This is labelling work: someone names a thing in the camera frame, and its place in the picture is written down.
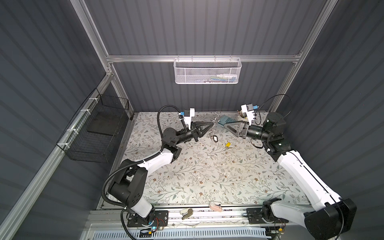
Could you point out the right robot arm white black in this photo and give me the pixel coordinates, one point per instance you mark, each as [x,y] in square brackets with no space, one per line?
[329,215]

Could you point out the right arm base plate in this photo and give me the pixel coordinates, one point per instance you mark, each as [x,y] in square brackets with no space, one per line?
[257,216]

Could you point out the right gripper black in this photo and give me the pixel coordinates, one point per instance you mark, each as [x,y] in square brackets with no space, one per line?
[242,134]

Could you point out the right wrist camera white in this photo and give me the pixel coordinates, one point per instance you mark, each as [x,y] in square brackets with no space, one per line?
[249,110]

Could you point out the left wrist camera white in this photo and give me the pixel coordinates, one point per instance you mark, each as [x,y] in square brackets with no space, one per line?
[186,117]

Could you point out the white wire wall basket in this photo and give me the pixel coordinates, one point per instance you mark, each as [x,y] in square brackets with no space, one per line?
[207,71]

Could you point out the floral table mat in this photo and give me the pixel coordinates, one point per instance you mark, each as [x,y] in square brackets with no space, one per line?
[207,171]

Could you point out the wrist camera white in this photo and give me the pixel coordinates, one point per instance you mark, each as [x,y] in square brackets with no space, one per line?
[249,110]
[186,117]

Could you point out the black wire side basket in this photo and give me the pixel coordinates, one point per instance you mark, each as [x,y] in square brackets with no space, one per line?
[95,136]

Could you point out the grey beaded keyring coil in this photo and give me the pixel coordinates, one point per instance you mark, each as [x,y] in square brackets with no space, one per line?
[215,123]

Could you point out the teal calculator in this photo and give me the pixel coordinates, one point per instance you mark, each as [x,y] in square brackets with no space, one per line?
[224,119]

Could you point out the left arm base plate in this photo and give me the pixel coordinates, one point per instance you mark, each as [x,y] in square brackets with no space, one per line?
[154,219]

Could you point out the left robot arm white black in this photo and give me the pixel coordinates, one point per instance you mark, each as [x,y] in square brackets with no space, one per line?
[125,186]

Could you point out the pink tape dispenser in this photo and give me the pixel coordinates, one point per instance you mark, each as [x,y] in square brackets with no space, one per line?
[215,207]

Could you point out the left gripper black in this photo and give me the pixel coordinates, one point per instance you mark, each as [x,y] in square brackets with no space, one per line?
[196,132]

